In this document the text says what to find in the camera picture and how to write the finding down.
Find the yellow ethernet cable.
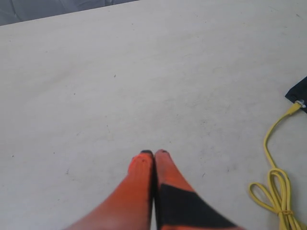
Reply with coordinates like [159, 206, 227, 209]
[248, 100, 307, 230]

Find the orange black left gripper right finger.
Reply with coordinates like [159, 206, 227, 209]
[154, 149, 242, 230]

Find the small black box device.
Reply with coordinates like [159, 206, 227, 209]
[285, 77, 307, 113]

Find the white backdrop curtain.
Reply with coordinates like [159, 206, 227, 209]
[0, 0, 133, 25]

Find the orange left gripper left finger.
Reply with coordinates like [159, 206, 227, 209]
[67, 150, 154, 230]

